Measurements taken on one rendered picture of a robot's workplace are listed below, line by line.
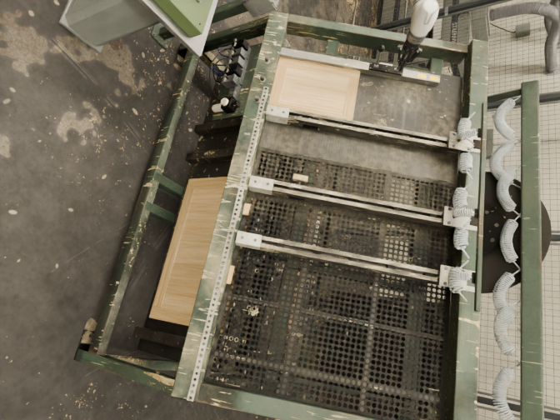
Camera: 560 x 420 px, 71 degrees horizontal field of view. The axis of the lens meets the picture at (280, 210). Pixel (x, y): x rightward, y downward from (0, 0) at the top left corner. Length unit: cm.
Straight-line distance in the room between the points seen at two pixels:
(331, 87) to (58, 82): 150
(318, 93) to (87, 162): 139
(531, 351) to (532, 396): 21
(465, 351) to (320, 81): 160
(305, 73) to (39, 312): 195
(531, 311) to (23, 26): 301
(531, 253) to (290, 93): 162
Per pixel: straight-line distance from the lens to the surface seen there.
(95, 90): 264
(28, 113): 242
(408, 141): 228
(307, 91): 238
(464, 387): 206
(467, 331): 207
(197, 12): 211
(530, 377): 250
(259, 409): 193
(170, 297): 243
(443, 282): 204
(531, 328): 252
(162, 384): 205
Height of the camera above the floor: 214
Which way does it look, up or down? 32 degrees down
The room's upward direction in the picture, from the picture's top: 90 degrees clockwise
